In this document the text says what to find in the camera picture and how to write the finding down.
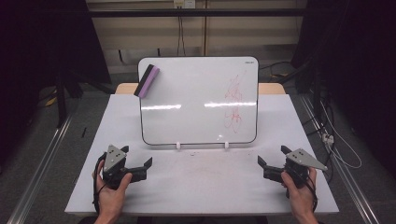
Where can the white wall socket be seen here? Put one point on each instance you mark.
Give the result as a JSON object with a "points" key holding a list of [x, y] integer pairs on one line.
{"points": [[184, 3]]}

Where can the purple and black whiteboard eraser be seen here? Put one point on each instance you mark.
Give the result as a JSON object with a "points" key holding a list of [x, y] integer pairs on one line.
{"points": [[146, 82]]}

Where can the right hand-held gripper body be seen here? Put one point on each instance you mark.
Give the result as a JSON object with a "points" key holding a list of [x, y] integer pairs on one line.
{"points": [[300, 158]]}

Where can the small black floor object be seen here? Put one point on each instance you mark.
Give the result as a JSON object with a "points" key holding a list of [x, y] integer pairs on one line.
{"points": [[83, 132]]}

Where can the white whiteboard foot clip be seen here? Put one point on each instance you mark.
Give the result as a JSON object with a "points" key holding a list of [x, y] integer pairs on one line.
{"points": [[178, 145], [226, 145]]}

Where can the person's left hand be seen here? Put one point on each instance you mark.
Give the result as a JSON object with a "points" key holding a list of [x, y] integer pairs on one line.
{"points": [[109, 200]]}

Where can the black curtain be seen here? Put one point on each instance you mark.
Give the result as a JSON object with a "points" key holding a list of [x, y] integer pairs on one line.
{"points": [[37, 46], [358, 62]]}

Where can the metal floor rail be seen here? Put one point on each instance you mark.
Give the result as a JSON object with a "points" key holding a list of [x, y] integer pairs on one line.
{"points": [[348, 183], [37, 174]]}

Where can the black metal stand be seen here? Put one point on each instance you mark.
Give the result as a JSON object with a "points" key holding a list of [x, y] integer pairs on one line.
{"points": [[62, 99]]}

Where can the white whiteboard with black rim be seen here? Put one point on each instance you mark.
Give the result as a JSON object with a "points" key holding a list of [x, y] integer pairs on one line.
{"points": [[193, 87]]}

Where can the light wooden table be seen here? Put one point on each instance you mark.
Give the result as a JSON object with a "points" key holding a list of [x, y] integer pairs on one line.
{"points": [[126, 89]]}

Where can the black horizontal bar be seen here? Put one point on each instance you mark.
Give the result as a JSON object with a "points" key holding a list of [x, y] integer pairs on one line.
{"points": [[193, 12]]}

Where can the white table cover sheet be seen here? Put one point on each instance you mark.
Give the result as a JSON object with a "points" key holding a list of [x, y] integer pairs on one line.
{"points": [[202, 186]]}

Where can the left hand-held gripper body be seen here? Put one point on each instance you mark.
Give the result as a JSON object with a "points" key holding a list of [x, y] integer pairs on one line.
{"points": [[113, 158]]}

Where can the person's right hand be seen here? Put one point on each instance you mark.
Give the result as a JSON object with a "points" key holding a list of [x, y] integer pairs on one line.
{"points": [[302, 199]]}

